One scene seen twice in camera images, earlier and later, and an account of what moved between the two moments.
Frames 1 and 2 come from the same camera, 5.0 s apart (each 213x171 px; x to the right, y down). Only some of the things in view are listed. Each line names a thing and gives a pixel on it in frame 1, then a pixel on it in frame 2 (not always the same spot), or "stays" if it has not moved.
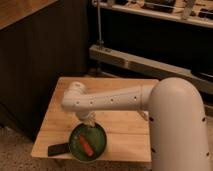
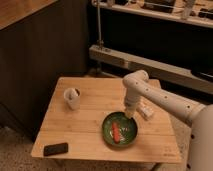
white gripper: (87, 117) → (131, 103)
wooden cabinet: (40, 41) stays
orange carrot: (86, 145) → (116, 132)
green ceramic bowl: (87, 143) → (119, 129)
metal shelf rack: (172, 37) stays
